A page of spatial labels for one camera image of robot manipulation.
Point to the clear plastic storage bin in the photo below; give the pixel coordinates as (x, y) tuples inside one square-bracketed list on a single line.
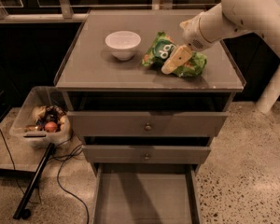
[(42, 105)]

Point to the grey bottom drawer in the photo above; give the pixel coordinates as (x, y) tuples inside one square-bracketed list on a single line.
[(146, 194)]

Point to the red apple in bin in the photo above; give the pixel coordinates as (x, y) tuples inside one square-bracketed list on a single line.
[(51, 127)]

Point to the black metal stand leg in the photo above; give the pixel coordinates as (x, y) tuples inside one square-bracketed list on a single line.
[(19, 213)]

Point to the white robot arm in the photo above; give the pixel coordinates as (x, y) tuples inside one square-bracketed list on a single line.
[(228, 19)]

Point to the grey top drawer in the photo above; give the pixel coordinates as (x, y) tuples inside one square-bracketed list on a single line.
[(146, 124)]

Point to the grey middle drawer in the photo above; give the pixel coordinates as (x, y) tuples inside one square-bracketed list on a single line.
[(146, 154)]

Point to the white diagonal post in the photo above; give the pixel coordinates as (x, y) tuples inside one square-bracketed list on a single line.
[(270, 94)]

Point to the white railing frame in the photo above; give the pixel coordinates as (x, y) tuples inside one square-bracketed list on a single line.
[(65, 3)]

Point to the grey drawer cabinet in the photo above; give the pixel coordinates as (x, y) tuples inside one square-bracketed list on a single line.
[(92, 79)]

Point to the grey drawer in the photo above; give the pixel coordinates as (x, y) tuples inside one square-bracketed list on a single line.
[(146, 124), (146, 194), (146, 154)]

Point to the green rice chip bag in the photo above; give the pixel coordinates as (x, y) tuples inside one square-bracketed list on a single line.
[(160, 51)]

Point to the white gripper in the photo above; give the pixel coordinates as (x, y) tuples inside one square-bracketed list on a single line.
[(193, 34)]

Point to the white ceramic bowl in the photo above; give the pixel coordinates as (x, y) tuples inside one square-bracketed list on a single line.
[(123, 44)]

